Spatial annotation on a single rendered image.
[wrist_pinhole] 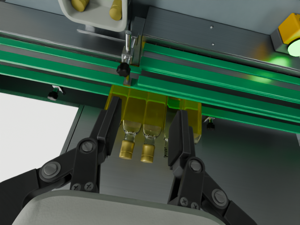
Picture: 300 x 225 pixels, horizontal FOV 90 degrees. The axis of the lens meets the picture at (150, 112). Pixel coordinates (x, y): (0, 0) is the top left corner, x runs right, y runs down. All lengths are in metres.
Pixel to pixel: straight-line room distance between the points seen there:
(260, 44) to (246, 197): 0.51
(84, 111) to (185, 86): 0.37
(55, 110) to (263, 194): 0.83
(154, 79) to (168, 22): 0.16
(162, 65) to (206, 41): 0.15
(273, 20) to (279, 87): 0.20
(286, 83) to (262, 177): 0.38
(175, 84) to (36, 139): 0.49
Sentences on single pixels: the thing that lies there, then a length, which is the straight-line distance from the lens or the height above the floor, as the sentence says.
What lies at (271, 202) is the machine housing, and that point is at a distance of 0.78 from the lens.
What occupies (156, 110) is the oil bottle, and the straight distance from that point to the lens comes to 0.44.
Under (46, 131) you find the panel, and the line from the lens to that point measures 0.63.
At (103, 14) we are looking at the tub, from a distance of 0.53.
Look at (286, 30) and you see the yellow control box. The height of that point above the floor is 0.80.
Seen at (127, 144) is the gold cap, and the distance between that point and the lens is 0.41.
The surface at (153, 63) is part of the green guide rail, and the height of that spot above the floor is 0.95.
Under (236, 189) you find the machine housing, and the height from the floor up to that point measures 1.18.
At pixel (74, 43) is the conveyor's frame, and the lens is 0.55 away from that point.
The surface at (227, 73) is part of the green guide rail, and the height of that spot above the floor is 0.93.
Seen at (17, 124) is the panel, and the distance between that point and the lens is 0.68.
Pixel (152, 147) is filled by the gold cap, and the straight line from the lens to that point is 0.42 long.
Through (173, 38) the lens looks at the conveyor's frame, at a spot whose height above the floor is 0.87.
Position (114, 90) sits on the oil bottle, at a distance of 0.46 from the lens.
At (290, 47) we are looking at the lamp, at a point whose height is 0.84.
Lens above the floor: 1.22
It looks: 26 degrees down
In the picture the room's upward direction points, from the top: 171 degrees counter-clockwise
